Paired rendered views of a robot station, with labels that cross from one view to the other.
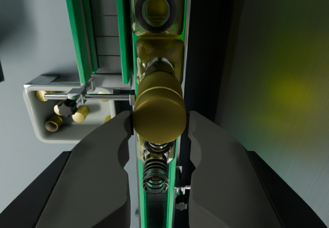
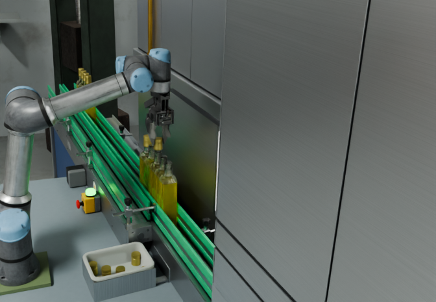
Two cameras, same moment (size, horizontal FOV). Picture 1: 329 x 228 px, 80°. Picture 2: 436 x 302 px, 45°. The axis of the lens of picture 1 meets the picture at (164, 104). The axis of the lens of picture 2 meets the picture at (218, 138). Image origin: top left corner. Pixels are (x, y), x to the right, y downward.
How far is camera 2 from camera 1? 2.03 m
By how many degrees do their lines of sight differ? 92
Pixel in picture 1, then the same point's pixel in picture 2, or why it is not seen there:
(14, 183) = not seen: outside the picture
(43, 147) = not seen: outside the picture
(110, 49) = (135, 217)
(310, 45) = (182, 144)
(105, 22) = not seen: hidden behind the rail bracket
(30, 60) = (75, 269)
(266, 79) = (186, 159)
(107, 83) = (138, 226)
